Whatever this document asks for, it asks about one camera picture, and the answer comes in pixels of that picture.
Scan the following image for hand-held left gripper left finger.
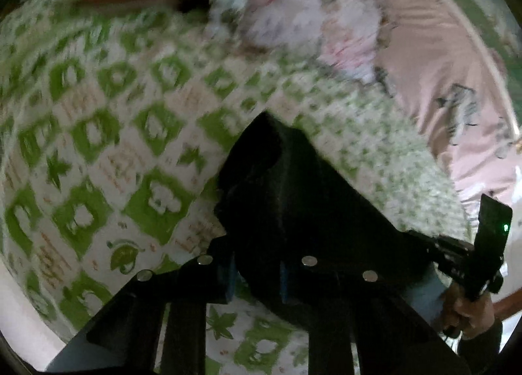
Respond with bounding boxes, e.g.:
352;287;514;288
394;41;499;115
44;252;239;375

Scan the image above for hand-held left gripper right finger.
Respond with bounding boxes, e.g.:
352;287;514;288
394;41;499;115
280;254;471;375

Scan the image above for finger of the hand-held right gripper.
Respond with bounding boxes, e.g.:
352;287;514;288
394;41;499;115
406;229;451;255

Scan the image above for black pants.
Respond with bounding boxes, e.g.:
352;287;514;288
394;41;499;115
214;111;463;333

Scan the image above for person's right forearm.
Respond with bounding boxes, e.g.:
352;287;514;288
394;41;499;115
492;287;521;321

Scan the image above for person's right hand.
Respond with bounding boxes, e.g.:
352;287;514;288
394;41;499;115
441;283;497;340

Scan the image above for light blue cloth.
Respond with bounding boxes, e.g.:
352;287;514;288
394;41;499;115
402;267;451;333

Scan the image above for pink zebra print blanket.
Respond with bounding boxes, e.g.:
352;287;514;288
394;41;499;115
367;0;522;223

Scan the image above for green and white patterned bedsheet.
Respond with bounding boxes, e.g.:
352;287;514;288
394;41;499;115
0;0;470;375

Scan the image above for white floral quilt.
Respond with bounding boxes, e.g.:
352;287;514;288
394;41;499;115
207;0;405;88

